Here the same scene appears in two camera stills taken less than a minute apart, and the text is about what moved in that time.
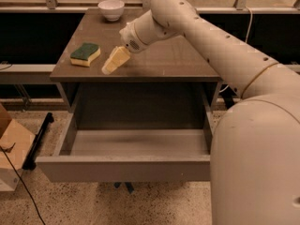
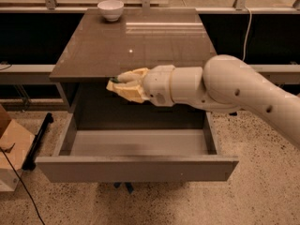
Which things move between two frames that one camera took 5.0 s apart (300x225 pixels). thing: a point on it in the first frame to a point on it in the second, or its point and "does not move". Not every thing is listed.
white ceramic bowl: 112,9 does not move
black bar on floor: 30,160 does not move
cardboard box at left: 15,144 does not move
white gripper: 130,38 to 158,84
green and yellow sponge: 84,54 to 114,80
